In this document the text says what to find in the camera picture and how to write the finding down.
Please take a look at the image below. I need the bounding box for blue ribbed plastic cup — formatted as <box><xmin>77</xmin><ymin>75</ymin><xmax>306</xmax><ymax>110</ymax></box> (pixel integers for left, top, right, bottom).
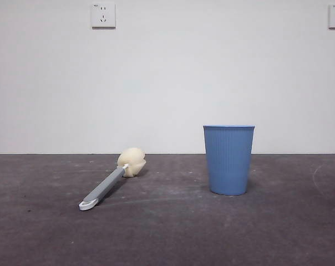
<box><xmin>202</xmin><ymin>124</ymin><xmax>256</xmax><ymax>197</ymax></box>

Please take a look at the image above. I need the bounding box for grey-handled sponge cup brush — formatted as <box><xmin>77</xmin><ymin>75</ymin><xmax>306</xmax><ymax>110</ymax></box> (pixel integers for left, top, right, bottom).
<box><xmin>78</xmin><ymin>146</ymin><xmax>148</xmax><ymax>212</ymax></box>

